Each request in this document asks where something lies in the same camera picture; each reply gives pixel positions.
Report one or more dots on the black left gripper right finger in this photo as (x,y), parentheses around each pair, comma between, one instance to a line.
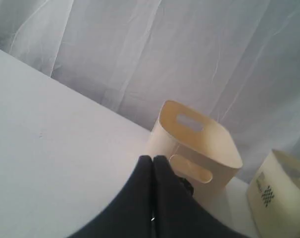
(177,214)

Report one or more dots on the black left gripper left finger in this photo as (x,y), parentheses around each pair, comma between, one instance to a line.
(129,214)

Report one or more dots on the cream bin with triangle mark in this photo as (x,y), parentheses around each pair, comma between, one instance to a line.
(274,196)

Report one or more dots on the cream bin with circle mark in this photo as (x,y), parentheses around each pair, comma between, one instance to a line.
(197,148)

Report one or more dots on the white curtain backdrop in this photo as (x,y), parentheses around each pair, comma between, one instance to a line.
(236,61)

